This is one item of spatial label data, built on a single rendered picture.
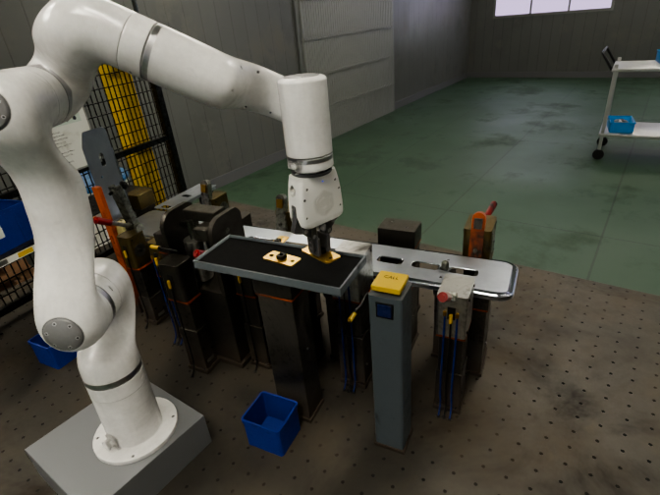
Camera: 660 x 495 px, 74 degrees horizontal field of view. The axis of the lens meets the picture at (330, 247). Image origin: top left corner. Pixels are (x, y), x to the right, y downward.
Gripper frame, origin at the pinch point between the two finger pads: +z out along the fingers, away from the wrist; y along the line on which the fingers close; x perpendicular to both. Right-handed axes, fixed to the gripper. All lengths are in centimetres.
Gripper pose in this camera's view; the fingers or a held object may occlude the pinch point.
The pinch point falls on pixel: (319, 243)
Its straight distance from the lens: 87.7
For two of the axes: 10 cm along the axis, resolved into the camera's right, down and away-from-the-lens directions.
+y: 7.5, -3.7, 5.5
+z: 0.8, 8.8, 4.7
